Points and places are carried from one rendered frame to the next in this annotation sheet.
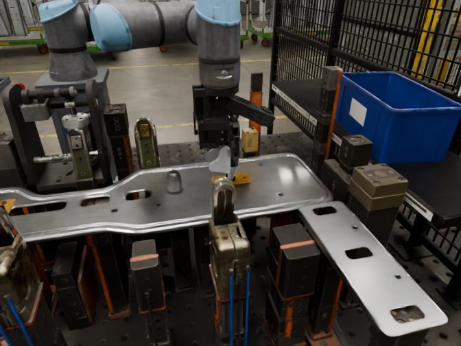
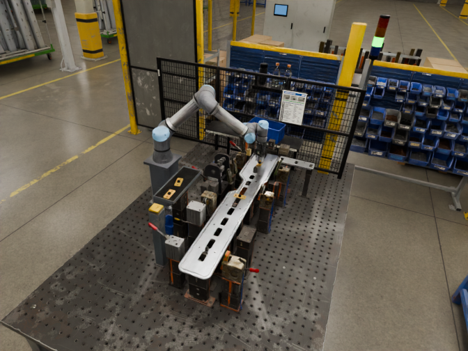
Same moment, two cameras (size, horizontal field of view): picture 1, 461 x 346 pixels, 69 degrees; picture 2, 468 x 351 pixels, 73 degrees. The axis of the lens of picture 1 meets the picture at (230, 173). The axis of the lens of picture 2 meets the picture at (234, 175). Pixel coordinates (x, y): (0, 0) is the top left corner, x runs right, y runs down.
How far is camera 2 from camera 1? 216 cm
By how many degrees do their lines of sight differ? 48
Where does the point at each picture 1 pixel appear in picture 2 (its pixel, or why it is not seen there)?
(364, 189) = (284, 150)
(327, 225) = (286, 161)
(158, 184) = (249, 173)
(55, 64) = (166, 156)
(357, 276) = (301, 165)
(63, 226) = (255, 189)
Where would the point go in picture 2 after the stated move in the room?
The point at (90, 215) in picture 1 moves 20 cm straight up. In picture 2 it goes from (254, 184) to (257, 161)
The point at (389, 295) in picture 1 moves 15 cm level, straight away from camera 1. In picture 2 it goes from (306, 165) to (297, 156)
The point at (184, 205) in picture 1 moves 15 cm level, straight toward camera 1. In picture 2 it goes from (262, 173) to (281, 178)
